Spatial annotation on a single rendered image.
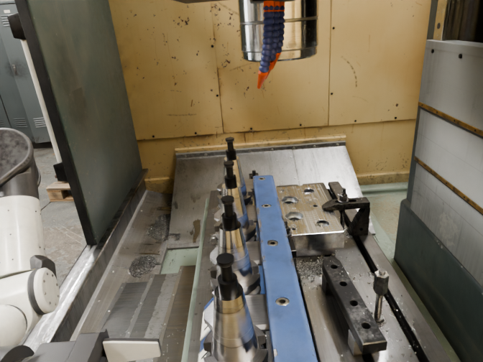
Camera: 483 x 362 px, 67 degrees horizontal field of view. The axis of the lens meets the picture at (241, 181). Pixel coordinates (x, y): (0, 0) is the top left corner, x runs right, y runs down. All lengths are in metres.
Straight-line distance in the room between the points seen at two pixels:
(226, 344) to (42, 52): 1.04
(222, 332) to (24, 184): 0.56
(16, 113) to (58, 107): 4.65
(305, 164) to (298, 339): 1.54
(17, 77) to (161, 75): 3.92
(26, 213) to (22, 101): 4.93
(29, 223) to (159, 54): 1.24
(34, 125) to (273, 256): 5.36
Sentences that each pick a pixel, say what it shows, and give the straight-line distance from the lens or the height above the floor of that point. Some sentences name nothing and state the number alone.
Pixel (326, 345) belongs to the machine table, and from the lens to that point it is 0.82.
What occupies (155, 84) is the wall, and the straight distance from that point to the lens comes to 1.88.
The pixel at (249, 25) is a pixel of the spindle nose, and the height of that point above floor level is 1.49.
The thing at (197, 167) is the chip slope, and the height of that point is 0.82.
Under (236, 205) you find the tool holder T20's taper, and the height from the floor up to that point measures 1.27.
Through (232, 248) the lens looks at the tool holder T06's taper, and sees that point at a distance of 0.42.
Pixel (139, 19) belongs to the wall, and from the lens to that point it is 1.87.
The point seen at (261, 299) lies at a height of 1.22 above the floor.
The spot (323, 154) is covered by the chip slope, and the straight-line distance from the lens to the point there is 1.93.
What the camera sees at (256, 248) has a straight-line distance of 0.52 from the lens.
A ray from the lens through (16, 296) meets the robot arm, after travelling 0.72.
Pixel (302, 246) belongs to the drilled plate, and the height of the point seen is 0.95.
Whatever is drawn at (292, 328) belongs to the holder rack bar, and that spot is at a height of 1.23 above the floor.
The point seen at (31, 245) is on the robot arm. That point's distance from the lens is 0.77.
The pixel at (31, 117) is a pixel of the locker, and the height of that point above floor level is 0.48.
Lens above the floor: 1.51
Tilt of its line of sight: 24 degrees down
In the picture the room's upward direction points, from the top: 5 degrees counter-clockwise
